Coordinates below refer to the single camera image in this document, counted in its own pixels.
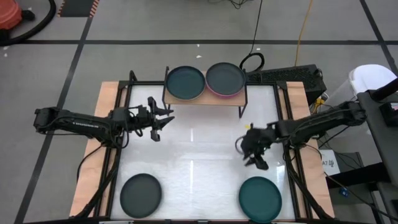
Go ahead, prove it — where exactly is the yellow floor cable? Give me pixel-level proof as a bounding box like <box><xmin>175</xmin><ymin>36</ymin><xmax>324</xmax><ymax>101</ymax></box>
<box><xmin>294</xmin><ymin>0</ymin><xmax>314</xmax><ymax>67</ymax></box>

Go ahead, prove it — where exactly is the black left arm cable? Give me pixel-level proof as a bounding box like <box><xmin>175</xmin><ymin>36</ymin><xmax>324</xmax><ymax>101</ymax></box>
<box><xmin>75</xmin><ymin>144</ymin><xmax>104</xmax><ymax>185</ymax></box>

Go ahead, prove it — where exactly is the black metal table frame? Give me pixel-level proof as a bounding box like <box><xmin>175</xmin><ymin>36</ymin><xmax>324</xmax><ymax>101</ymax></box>
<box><xmin>70</xmin><ymin>70</ymin><xmax>336</xmax><ymax>222</ymax></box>

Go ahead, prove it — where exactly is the black computer case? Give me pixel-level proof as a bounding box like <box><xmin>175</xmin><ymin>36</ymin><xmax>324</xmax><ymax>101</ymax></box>
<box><xmin>247</xmin><ymin>63</ymin><xmax>328</xmax><ymax>106</ymax></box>

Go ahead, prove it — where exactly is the white bin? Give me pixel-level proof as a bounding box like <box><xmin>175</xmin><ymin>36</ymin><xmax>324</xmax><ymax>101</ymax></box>
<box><xmin>329</xmin><ymin>63</ymin><xmax>398</xmax><ymax>105</ymax></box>

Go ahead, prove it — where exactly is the white paper sign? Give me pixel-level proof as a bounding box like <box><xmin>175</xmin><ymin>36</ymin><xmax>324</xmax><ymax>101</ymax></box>
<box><xmin>319</xmin><ymin>149</ymin><xmax>341</xmax><ymax>177</ymax></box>

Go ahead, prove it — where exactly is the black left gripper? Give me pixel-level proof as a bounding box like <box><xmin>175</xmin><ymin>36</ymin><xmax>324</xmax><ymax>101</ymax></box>
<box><xmin>126</xmin><ymin>96</ymin><xmax>176</xmax><ymax>142</ymax></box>

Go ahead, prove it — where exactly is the bright teal plate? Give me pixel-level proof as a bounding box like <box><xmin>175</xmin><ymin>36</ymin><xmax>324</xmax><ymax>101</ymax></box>
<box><xmin>238</xmin><ymin>176</ymin><xmax>283</xmax><ymax>224</ymax></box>

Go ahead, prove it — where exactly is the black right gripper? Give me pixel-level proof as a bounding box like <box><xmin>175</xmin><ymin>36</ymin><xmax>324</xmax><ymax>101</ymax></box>
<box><xmin>240</xmin><ymin>123</ymin><xmax>278</xmax><ymax>171</ymax></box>

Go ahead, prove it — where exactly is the wooden shelf with black frame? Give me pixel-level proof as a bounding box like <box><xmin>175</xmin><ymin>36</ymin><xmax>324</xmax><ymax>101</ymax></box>
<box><xmin>162</xmin><ymin>65</ymin><xmax>249</xmax><ymax>119</ymax></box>

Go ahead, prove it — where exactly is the black floor cable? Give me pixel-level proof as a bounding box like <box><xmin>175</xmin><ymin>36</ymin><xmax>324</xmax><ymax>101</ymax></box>
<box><xmin>238</xmin><ymin>0</ymin><xmax>266</xmax><ymax>73</ymax></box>

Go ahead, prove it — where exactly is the pink plate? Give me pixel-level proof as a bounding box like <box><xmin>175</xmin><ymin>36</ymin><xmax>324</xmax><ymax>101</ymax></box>
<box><xmin>206</xmin><ymin>87</ymin><xmax>246</xmax><ymax>100</ymax></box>

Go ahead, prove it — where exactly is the orange vacuum cleaner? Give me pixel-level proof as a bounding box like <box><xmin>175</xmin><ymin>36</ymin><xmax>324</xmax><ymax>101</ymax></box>
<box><xmin>0</xmin><ymin>0</ymin><xmax>23</xmax><ymax>31</ymax></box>

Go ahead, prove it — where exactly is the dark teal plate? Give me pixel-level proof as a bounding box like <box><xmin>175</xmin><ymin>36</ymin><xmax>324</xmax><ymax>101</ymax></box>
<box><xmin>165</xmin><ymin>65</ymin><xmax>206</xmax><ymax>101</ymax></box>

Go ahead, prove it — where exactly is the dark grey plate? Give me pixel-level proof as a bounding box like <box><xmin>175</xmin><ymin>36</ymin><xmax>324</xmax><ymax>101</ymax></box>
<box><xmin>205</xmin><ymin>62</ymin><xmax>247</xmax><ymax>96</ymax></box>
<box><xmin>119</xmin><ymin>173</ymin><xmax>163</xmax><ymax>219</ymax></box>

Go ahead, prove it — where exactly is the black mat with striped edge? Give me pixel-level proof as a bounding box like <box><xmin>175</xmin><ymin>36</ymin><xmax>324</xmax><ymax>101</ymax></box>
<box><xmin>57</xmin><ymin>0</ymin><xmax>101</xmax><ymax>19</ymax></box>

